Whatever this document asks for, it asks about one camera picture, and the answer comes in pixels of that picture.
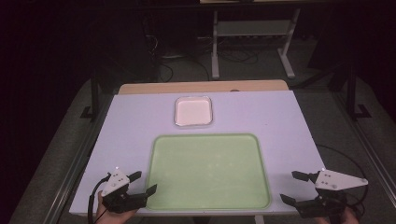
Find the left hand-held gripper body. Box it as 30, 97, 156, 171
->
100, 166, 149, 215

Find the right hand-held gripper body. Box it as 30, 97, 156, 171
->
294, 168, 369, 219

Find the person's left hand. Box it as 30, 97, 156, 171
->
94, 190, 138, 224

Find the person's right hand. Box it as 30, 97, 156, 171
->
313, 206, 361, 224

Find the green tray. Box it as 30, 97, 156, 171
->
145, 133, 272, 211

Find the black metal stand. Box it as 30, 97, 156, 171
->
79, 68, 104, 121
342, 63, 373, 121

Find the white square dish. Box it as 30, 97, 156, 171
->
173, 95, 214, 128

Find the black cable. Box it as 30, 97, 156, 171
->
87, 172, 112, 224
315, 144, 370, 216

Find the tangle of floor cables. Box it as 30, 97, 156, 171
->
143, 15, 260, 83

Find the white metal desk frame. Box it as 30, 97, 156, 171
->
210, 7, 302, 80

